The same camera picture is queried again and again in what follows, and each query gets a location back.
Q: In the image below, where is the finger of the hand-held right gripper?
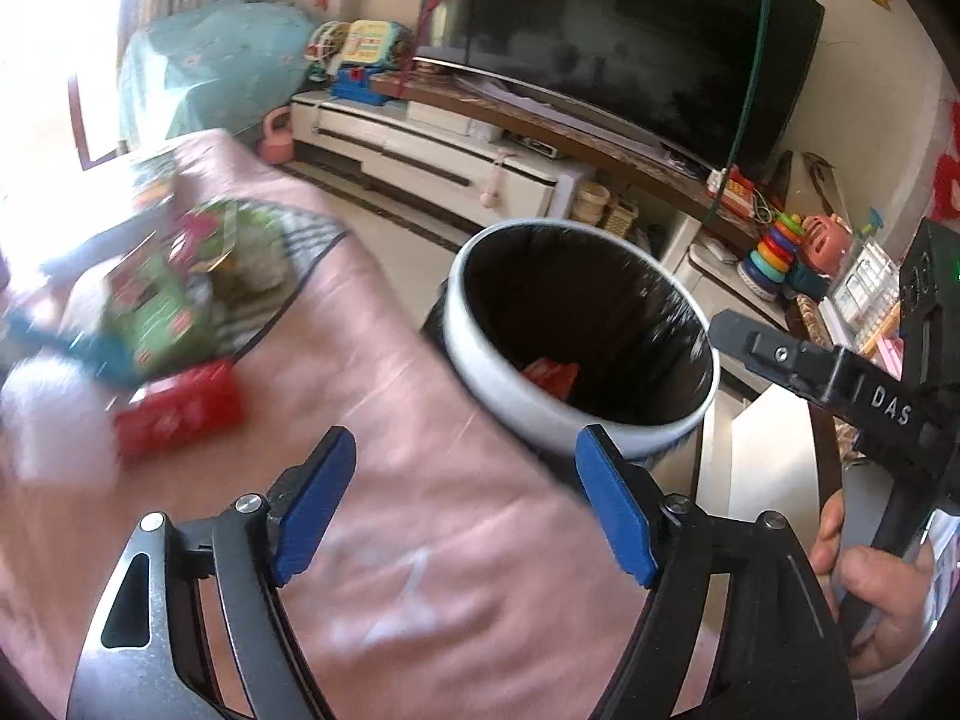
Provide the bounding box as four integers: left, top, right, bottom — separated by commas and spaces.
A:
709, 310, 852, 410

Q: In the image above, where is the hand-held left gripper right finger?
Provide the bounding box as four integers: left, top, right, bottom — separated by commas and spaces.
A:
574, 424, 856, 720

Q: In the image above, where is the teal plastic packet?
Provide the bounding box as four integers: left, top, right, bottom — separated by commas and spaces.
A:
7, 313, 143, 385

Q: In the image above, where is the blue toy cash register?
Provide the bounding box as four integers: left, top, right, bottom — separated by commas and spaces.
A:
330, 64, 385, 104

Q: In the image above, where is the pink plastic toy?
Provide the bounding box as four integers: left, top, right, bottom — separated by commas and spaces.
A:
799, 214, 852, 278

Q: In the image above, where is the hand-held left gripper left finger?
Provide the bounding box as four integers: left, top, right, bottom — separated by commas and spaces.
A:
66, 426, 357, 720

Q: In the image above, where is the red green snack packet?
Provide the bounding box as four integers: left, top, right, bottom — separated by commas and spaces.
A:
169, 202, 241, 271

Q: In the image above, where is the red toy telephone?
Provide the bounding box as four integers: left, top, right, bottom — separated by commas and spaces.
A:
709, 165, 758, 222

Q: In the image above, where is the pink kettlebell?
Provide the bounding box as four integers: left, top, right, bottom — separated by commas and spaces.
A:
259, 109, 295, 166

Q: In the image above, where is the pink hanging toy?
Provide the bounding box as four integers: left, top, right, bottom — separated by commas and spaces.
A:
480, 154, 511, 209

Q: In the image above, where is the red paper garland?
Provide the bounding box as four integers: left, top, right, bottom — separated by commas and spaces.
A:
930, 101, 960, 230

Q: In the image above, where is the yellow teal toy phone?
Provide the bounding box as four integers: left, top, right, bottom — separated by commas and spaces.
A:
341, 19, 413, 76

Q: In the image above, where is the teal floral cover cloth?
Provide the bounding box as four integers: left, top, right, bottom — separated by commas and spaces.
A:
118, 0, 320, 151

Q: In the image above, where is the black plastic bin bag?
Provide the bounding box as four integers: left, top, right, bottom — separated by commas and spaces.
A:
421, 225, 713, 425

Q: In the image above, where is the white TV cabinet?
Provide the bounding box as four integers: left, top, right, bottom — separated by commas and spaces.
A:
289, 90, 788, 361

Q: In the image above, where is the glass balcony door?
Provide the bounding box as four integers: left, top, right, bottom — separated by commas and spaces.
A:
0, 0, 151, 175

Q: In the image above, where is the white round trash bin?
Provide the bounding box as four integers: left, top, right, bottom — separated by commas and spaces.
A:
441, 217, 721, 500

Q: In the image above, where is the person's right hand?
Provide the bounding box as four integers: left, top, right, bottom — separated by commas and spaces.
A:
810, 493, 938, 680

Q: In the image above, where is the green cover book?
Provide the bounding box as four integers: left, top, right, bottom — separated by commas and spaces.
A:
129, 144, 188, 211

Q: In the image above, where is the black set-top box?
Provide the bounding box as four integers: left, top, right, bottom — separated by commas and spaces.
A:
502, 131, 567, 160

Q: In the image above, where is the rainbow stacking ring toy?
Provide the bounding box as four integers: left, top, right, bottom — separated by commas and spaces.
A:
739, 214, 803, 302

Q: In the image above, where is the yellow plastic tub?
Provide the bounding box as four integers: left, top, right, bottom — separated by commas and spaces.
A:
574, 181, 610, 224

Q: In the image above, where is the white flat box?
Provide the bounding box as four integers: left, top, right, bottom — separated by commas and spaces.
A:
409, 101, 481, 137

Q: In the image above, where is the clear drawer organizer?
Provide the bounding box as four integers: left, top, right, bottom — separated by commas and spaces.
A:
821, 240, 901, 346

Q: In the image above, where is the white toy fan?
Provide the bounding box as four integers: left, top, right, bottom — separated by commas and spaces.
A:
306, 21, 350, 77

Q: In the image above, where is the white tissue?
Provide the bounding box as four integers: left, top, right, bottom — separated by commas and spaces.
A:
0, 356, 121, 485

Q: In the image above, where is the large black television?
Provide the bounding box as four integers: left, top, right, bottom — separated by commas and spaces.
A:
416, 0, 826, 181

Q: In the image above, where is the crumpled green foil wrapper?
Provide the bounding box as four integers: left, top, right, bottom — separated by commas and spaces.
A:
206, 199, 290, 295

